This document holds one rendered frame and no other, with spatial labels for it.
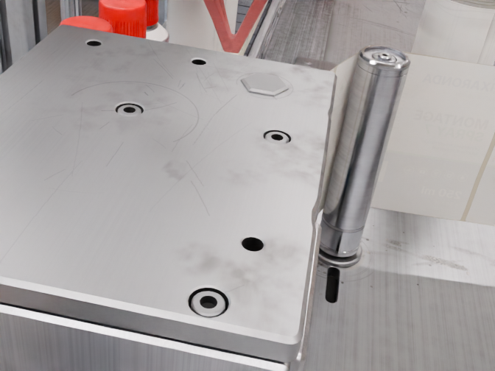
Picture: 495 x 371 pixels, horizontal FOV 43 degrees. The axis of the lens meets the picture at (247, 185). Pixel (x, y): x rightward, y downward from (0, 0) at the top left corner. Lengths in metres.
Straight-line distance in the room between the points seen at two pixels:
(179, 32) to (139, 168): 0.50
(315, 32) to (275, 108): 0.96
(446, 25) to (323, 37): 0.51
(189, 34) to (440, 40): 0.25
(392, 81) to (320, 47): 0.65
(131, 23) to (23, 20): 0.19
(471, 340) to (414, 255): 0.10
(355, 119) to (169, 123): 0.30
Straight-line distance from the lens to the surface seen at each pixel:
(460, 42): 0.66
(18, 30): 0.63
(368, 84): 0.47
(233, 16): 0.84
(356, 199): 0.52
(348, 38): 1.16
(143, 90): 0.21
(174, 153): 0.18
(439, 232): 0.63
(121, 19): 0.45
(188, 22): 0.66
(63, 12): 0.59
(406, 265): 0.58
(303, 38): 1.13
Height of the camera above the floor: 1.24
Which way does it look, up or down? 35 degrees down
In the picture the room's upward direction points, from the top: 8 degrees clockwise
